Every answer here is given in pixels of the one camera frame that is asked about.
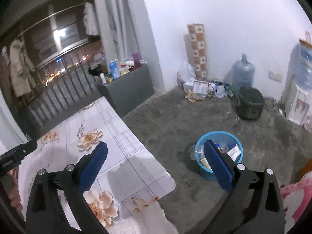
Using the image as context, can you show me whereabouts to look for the red white snack wrapper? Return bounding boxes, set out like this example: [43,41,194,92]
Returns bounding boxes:
[226,144,242,162]

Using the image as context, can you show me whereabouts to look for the white cotton glove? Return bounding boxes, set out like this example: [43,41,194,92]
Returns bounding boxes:
[108,201,178,234]

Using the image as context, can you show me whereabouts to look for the yellow snack bag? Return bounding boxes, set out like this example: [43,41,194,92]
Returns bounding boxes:
[200,157,212,171]

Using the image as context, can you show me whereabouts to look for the Pepsi plastic bottle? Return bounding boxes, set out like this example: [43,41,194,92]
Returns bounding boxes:
[188,145,205,161]

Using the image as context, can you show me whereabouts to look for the pile of paper trash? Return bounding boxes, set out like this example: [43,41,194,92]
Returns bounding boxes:
[183,78,234,104]

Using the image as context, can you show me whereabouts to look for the pink blanket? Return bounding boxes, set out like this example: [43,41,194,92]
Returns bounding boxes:
[280,178,311,233]

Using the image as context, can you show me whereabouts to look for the orange wooden door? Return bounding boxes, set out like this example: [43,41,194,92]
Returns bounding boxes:
[299,159,312,179]

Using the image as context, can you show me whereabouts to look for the blue plastic waste basket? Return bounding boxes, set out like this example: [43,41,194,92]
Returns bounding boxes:
[196,131,244,181]

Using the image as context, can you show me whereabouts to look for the balcony metal railing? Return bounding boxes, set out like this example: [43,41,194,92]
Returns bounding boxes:
[19,37,102,136]

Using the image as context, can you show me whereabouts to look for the beige hanging jacket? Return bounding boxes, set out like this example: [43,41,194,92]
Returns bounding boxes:
[1,39,35,98]

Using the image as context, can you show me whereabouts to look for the floral bed sheet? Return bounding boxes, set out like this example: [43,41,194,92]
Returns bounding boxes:
[19,98,177,233]

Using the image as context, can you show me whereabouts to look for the black rice cooker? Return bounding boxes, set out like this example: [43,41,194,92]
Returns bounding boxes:
[238,87,265,121]

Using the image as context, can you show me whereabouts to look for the white water dispenser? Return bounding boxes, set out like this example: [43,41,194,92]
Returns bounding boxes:
[285,80,311,126]

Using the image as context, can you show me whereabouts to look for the white small bottle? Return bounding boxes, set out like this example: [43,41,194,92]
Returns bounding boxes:
[100,73,107,84]

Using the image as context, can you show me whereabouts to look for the grey storage cabinet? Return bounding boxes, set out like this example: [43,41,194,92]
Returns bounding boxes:
[95,65,154,117]

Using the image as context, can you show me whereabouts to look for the empty blue water jug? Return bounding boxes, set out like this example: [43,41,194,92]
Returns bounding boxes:
[232,53,255,96]

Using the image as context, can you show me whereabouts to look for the blue detergent bottle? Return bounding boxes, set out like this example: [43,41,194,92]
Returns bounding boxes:
[108,59,121,80]

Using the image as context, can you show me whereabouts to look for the blue jug on dispenser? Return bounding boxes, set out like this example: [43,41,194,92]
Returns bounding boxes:
[291,31,311,91]

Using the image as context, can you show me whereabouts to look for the white plastic bag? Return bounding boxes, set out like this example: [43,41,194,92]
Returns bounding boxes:
[177,62,197,86]

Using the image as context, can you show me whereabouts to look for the purple cup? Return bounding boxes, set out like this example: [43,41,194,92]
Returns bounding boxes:
[132,53,142,68]

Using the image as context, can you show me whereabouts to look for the white hanging towel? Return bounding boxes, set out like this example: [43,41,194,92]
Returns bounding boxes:
[83,2,99,36]

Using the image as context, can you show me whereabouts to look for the grey curtain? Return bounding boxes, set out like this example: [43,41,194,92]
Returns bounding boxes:
[106,0,139,61]

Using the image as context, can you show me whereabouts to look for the patterned tall cardboard box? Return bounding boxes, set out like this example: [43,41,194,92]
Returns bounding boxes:
[187,23,207,81]

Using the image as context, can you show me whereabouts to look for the wall power socket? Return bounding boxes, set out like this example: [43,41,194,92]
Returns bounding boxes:
[269,71,283,83]

